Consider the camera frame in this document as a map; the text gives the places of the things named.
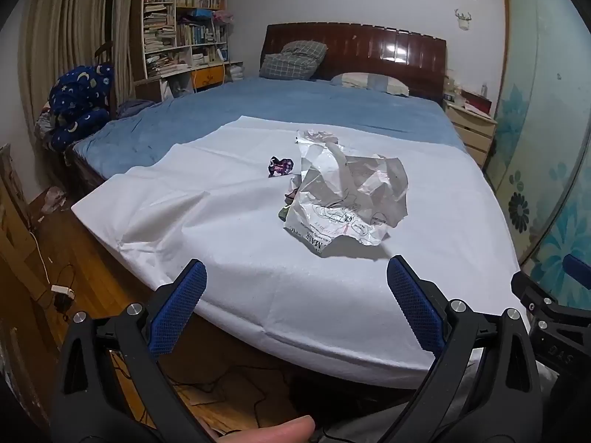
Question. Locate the bed with blue sheet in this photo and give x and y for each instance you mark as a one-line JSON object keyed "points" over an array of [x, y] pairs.
{"points": [[277, 101]]}

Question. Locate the rows of books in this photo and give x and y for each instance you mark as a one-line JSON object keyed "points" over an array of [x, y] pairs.
{"points": [[159, 27]]}

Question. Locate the purple candy wrapper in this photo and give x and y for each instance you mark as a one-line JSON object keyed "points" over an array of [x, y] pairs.
{"points": [[280, 166]]}

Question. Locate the white plastic bag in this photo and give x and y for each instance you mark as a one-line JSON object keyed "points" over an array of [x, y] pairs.
{"points": [[351, 184]]}

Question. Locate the beige curtain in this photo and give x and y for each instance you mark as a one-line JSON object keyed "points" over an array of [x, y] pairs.
{"points": [[125, 32], [64, 32]]}

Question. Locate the dark blue starry blanket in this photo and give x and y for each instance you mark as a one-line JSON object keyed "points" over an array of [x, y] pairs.
{"points": [[78, 101]]}

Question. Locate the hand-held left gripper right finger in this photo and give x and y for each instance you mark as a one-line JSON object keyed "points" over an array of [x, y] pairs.
{"points": [[415, 304]]}

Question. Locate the grey checked pillow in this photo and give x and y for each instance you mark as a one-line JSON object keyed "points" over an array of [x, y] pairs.
{"points": [[291, 62]]}

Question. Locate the grey cloth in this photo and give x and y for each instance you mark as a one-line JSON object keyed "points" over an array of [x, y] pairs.
{"points": [[134, 108]]}

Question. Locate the crumpled paper on floor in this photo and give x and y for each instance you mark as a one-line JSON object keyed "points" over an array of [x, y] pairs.
{"points": [[55, 198]]}

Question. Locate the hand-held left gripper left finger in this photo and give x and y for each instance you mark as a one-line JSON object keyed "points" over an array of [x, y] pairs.
{"points": [[180, 304]]}

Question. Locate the red box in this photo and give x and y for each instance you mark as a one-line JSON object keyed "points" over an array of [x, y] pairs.
{"points": [[478, 101]]}

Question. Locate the cardboard box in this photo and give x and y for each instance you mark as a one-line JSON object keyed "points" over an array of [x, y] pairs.
{"points": [[14, 221]]}

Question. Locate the white bookshelf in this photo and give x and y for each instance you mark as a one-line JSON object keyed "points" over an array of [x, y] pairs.
{"points": [[182, 9]]}

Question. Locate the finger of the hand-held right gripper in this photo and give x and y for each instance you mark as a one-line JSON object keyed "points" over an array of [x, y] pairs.
{"points": [[578, 266]]}

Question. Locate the dark wooden headboard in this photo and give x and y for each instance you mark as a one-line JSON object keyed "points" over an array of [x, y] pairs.
{"points": [[369, 50]]}

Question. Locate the flower patterned wardrobe door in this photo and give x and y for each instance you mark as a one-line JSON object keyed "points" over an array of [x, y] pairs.
{"points": [[540, 124]]}

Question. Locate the black power adapter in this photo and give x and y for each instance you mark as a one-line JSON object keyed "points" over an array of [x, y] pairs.
{"points": [[61, 303]]}

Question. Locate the light wooden nightstand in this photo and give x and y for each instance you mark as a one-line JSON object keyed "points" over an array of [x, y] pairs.
{"points": [[471, 131]]}

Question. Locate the orange cabinet drawer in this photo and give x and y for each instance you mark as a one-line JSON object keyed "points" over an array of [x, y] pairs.
{"points": [[207, 77]]}

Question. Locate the person's left hand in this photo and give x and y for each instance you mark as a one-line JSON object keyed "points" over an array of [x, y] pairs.
{"points": [[263, 430]]}

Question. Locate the white deer head decoration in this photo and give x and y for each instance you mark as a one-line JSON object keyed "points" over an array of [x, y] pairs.
{"points": [[463, 18]]}

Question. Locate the white cloth sheet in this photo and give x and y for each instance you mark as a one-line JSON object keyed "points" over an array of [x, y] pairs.
{"points": [[221, 249]]}

